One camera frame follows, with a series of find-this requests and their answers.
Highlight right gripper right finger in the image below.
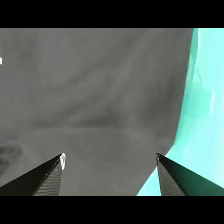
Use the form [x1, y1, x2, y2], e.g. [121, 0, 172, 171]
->
[155, 152, 224, 197]

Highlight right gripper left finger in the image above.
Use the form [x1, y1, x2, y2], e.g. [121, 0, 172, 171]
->
[0, 152, 67, 197]

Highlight grey T-shirt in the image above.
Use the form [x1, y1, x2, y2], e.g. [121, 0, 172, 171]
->
[0, 27, 195, 197]

